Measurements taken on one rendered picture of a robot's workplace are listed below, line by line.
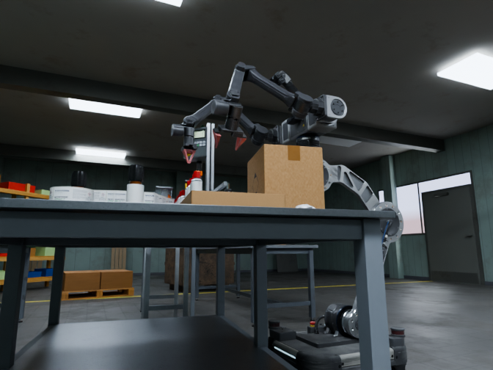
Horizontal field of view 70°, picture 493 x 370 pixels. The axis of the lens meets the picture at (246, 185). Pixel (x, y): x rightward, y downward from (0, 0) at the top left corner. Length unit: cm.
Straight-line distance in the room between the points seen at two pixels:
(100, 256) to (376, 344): 1087
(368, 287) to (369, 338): 14
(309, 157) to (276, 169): 14
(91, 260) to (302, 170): 1057
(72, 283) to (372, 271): 554
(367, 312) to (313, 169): 57
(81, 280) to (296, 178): 523
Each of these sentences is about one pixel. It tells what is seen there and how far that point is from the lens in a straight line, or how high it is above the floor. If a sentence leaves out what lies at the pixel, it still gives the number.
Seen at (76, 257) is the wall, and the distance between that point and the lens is 1169.
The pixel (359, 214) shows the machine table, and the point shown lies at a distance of 106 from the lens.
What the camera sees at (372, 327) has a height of 51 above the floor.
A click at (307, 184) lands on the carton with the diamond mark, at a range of 139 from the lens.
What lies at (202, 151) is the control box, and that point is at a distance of 220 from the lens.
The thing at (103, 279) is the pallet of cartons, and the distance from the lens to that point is 635.
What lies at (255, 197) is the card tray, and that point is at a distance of 96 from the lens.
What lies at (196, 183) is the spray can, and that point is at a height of 103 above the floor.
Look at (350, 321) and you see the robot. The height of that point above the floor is 36.
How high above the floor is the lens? 72
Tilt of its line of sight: 11 degrees up
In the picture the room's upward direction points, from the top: straight up
